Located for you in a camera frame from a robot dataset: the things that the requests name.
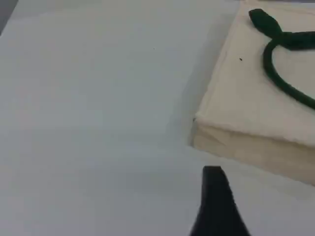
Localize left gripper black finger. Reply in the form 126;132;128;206
189;165;252;236

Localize white canvas bag green handles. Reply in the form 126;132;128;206
193;0;315;187

